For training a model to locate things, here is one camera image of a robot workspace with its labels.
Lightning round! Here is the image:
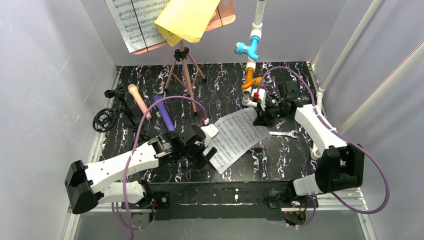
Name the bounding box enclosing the sheet music book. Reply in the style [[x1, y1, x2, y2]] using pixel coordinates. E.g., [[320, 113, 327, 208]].
[[204, 107, 270, 174]]

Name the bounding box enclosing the purple microphone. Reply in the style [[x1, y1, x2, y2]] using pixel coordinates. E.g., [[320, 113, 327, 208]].
[[153, 95, 175, 132]]

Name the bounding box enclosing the pink microphone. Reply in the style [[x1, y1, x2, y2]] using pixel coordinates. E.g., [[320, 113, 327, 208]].
[[128, 84, 152, 120]]

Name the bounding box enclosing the black round-base mic stand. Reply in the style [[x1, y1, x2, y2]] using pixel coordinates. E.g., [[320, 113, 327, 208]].
[[104, 87, 143, 129]]

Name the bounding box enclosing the black tripod mic stand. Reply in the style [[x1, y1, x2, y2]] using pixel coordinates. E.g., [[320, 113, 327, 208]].
[[92, 105, 142, 133]]

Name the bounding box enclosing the yellow sheet music page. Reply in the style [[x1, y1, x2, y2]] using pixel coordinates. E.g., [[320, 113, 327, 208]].
[[154, 0, 220, 47]]

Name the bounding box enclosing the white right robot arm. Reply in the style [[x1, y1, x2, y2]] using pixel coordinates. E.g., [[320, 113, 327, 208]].
[[250, 81, 365, 198]]

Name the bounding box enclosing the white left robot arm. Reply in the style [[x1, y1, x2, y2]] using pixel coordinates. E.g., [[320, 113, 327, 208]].
[[64, 124, 219, 215]]

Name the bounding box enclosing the silver open-end wrench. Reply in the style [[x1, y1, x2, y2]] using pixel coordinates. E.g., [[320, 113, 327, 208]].
[[269, 130, 299, 139]]

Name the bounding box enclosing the orange pipe valve fitting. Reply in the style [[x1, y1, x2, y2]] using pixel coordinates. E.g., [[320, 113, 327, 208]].
[[241, 67, 262, 91]]

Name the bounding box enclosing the pink tripod music stand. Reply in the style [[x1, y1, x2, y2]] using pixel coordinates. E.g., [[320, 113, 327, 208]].
[[163, 0, 237, 117]]

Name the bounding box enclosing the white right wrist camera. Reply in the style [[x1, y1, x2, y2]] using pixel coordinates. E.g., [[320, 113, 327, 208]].
[[251, 88, 267, 111]]

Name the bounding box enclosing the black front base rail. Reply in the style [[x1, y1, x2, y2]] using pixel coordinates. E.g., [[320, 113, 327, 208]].
[[120, 179, 327, 222]]

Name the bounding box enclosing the white wall pipe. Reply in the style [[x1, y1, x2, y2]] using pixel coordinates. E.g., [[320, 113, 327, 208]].
[[319, 0, 382, 92]]

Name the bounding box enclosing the white PVC pipe frame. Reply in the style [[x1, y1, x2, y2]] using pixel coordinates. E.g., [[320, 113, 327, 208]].
[[241, 0, 326, 161]]

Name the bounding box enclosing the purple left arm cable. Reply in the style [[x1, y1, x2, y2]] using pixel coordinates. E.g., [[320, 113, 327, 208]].
[[110, 96, 209, 240]]

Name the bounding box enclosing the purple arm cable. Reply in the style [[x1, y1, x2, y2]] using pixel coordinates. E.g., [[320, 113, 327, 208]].
[[256, 66, 391, 229], [110, 96, 209, 240]]

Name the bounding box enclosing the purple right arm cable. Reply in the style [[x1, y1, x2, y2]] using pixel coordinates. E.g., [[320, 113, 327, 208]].
[[256, 66, 391, 229]]

